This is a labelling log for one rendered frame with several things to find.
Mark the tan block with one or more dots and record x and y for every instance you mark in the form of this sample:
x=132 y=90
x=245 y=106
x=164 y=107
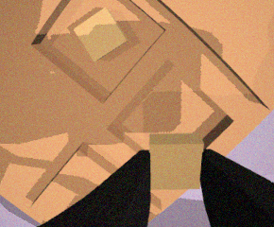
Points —
x=175 y=160
x=100 y=34

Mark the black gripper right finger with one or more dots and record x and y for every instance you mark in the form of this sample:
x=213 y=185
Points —
x=234 y=195

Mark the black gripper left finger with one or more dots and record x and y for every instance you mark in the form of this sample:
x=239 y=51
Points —
x=122 y=200

